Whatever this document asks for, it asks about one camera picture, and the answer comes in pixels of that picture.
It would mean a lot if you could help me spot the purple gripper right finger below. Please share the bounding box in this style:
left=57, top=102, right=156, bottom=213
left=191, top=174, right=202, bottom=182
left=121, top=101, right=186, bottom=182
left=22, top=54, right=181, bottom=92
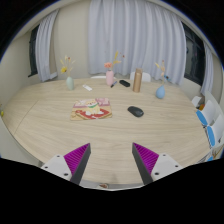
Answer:
left=132, top=143, right=182, bottom=185

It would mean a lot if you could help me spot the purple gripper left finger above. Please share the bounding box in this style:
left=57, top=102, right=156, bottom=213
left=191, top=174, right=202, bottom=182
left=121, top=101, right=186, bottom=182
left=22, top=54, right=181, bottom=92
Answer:
left=42, top=143, right=91, bottom=185

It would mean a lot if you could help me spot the black computer mouse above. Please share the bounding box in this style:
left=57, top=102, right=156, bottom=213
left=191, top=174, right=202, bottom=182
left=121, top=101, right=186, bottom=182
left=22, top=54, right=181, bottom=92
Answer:
left=128, top=106, right=144, bottom=117

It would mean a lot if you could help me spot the cartoon printed mouse pad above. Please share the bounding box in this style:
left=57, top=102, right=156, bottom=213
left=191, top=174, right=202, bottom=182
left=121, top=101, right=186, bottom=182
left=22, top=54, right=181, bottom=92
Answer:
left=70, top=98, right=112, bottom=121

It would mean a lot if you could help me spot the white and blue chair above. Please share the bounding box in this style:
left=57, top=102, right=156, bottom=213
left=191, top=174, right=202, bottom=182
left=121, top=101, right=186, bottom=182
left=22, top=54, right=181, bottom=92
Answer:
left=196, top=100, right=217, bottom=126

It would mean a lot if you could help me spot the white remote control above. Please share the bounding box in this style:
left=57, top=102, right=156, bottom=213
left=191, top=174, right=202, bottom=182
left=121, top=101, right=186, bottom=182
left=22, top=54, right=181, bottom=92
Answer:
left=83, top=84, right=92, bottom=91

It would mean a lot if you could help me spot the copper metal bottle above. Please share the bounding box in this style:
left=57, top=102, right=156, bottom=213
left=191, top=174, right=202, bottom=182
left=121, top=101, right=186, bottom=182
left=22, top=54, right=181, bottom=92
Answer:
left=133, top=68, right=143, bottom=93

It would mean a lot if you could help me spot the black remote control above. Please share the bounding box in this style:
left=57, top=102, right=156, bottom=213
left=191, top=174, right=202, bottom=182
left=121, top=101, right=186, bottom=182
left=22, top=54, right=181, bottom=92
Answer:
left=119, top=80, right=130, bottom=87

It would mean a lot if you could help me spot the white chair behind table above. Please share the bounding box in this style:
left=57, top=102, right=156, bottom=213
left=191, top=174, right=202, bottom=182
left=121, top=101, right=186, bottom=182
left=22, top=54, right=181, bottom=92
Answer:
left=130, top=72, right=151, bottom=82

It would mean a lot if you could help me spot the pink vase with flowers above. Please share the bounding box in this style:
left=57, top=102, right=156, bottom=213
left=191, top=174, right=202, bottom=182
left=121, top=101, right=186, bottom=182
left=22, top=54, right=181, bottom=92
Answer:
left=104, top=52, right=121, bottom=86

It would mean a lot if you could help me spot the green vase with flowers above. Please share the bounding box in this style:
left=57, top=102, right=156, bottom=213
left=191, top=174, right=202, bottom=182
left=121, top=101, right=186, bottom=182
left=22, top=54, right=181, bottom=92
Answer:
left=60, top=56, right=74, bottom=90

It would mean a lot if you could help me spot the white right curtain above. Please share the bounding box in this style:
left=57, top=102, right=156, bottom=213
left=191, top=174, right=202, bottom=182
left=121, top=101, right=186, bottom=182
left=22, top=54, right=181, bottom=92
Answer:
left=201, top=43, right=214, bottom=95

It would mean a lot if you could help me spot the white curtain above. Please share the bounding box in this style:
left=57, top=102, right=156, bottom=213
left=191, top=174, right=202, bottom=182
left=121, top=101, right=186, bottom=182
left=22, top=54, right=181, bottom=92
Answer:
left=35, top=10, right=58, bottom=82
left=88, top=0, right=186, bottom=85
left=201, top=43, right=214, bottom=95

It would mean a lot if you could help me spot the right dark window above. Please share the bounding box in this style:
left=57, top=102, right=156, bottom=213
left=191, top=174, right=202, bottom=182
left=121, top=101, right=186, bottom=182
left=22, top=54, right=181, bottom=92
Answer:
left=183, top=24, right=205, bottom=85

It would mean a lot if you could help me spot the dark window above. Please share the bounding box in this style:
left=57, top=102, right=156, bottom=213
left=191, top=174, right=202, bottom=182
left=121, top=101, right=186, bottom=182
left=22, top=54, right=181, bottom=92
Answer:
left=183, top=24, right=205, bottom=85
left=28, top=25, right=39, bottom=77

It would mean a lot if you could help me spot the white left curtain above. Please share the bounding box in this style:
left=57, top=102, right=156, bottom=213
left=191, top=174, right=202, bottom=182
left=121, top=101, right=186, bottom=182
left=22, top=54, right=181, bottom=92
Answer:
left=35, top=10, right=58, bottom=82

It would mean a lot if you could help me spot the white centre curtain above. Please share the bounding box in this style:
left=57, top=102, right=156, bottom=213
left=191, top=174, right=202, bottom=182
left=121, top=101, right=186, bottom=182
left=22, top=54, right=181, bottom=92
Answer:
left=88, top=0, right=186, bottom=85

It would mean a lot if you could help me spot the left dark window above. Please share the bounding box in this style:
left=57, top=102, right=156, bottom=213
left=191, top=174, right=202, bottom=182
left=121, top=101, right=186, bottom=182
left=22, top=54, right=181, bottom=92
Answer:
left=28, top=25, right=39, bottom=77

